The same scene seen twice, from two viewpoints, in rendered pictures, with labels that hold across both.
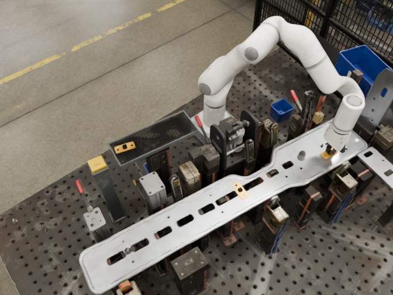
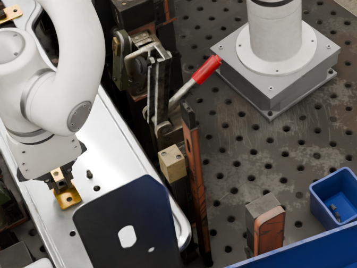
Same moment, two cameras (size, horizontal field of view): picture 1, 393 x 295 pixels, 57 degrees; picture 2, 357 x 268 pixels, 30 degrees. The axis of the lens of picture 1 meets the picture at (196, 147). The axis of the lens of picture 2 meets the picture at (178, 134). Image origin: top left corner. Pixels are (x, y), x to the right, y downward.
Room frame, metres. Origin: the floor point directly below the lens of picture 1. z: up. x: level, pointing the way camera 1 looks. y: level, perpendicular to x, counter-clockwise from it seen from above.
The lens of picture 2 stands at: (1.27, -1.21, 1.95)
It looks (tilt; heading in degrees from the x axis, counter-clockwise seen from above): 53 degrees down; 98
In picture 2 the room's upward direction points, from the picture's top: 8 degrees counter-clockwise
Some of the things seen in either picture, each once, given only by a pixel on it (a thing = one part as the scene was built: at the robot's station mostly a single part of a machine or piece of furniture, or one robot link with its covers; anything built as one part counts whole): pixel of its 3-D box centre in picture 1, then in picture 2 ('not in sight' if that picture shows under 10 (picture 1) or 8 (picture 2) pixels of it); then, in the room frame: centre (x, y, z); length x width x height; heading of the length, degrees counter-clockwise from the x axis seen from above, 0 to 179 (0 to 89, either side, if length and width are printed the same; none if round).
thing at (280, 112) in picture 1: (281, 111); (340, 206); (1.49, -0.52, 0.74); 0.11 x 0.10 x 0.09; 119
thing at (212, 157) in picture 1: (209, 174); not in sight; (0.95, -0.06, 0.89); 0.13 x 0.11 x 0.38; 29
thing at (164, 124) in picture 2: not in sight; (163, 128); (1.16, -0.54, 1.06); 0.03 x 0.01 x 0.03; 29
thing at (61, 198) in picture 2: (329, 152); (61, 185); (0.98, -0.62, 1.01); 0.08 x 0.04 x 0.01; 120
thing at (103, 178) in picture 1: (109, 192); not in sight; (0.85, 0.41, 0.92); 0.08 x 0.08 x 0.44; 29
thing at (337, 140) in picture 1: (338, 134); (42, 141); (0.98, -0.62, 1.14); 0.10 x 0.07 x 0.11; 30
